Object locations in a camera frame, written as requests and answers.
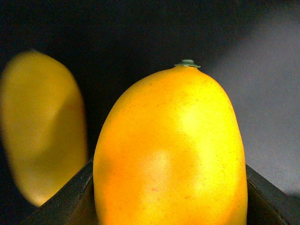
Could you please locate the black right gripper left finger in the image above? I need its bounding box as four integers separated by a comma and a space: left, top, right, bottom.
23, 159, 95, 225

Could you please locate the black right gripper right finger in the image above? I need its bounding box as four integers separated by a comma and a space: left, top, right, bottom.
246, 165, 300, 225

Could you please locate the yellow orange mango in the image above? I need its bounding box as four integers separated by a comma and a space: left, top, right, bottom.
93, 60, 248, 225

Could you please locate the yellow mango blurred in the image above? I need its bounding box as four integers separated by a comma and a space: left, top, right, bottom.
0, 51, 88, 207

